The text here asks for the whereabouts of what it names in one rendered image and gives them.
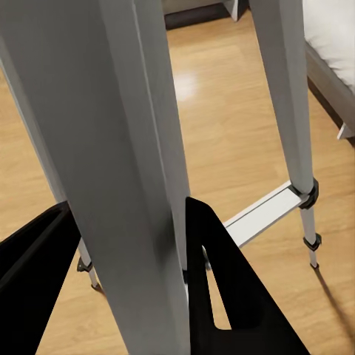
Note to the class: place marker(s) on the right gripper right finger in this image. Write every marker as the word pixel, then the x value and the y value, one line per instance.
pixel 258 326

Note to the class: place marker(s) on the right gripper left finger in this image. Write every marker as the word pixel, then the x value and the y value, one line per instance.
pixel 34 262

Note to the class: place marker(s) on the camera tripod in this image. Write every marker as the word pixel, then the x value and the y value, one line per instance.
pixel 93 82

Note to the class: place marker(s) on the bed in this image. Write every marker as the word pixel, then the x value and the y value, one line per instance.
pixel 329 27

